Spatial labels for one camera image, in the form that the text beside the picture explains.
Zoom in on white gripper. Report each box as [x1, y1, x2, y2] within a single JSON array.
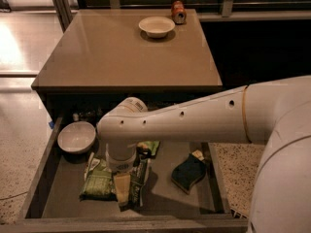
[[106, 143, 136, 206]]

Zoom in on green jalapeno chip bag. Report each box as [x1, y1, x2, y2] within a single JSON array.
[[80, 153, 150, 211]]

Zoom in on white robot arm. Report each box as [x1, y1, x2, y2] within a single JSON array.
[[97, 76, 311, 233]]

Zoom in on green snack bag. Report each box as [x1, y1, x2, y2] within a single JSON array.
[[136, 141, 160, 157]]

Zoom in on open grey drawer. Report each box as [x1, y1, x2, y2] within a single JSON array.
[[0, 110, 247, 233]]

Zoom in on white bowl in drawer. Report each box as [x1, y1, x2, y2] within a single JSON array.
[[57, 121, 96, 154]]

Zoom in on dark bottle in drawer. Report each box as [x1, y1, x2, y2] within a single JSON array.
[[71, 110, 98, 123]]

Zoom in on white bowl on counter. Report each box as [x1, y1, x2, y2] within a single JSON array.
[[138, 17, 175, 38]]

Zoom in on dark green sponge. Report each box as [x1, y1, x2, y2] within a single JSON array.
[[171, 150, 206, 194]]

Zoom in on orange soda can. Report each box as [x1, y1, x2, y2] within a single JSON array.
[[171, 1, 187, 24]]

